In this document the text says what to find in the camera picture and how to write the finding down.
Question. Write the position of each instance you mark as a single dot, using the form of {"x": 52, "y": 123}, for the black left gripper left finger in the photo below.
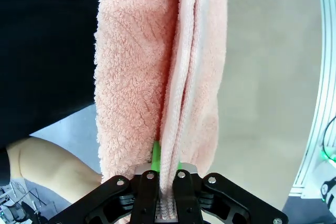
{"x": 147, "y": 197}

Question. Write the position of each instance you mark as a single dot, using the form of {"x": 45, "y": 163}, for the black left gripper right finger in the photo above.
{"x": 189, "y": 197}

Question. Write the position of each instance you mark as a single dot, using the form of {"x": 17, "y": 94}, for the pink terry towel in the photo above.
{"x": 126, "y": 64}

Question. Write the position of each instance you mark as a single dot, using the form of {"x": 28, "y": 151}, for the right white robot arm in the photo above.
{"x": 332, "y": 182}

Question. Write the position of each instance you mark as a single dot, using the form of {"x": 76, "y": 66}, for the person's right forearm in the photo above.
{"x": 47, "y": 166}

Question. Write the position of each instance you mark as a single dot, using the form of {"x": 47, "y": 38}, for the person's black t-shirt torso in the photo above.
{"x": 39, "y": 51}

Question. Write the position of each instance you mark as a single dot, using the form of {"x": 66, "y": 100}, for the aluminium frame rail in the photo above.
{"x": 328, "y": 51}

